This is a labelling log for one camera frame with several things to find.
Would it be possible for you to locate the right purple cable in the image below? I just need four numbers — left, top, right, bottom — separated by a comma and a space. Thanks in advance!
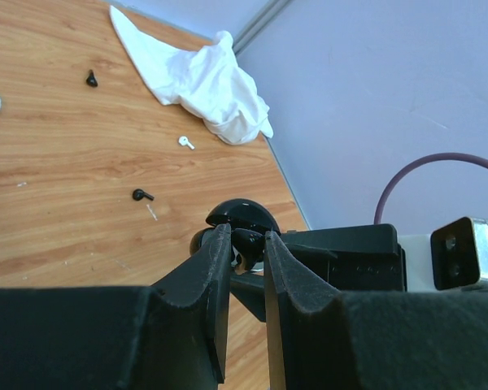
373, 152, 488, 225

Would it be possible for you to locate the black earbud charging case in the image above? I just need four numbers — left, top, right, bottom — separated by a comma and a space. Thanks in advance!
189, 198, 281, 272

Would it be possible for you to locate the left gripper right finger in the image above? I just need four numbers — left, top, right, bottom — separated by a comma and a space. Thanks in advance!
264, 232, 488, 389

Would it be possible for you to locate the white crumpled cloth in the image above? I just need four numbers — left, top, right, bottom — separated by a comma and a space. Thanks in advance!
109, 6, 274, 145

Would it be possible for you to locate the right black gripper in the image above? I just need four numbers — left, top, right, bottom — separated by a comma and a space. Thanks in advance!
229, 223, 407, 322

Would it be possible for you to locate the white earbud right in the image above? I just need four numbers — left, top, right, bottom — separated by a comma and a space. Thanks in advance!
178, 136, 195, 150

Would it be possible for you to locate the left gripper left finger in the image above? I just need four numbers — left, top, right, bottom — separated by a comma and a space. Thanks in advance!
0, 224, 232, 389

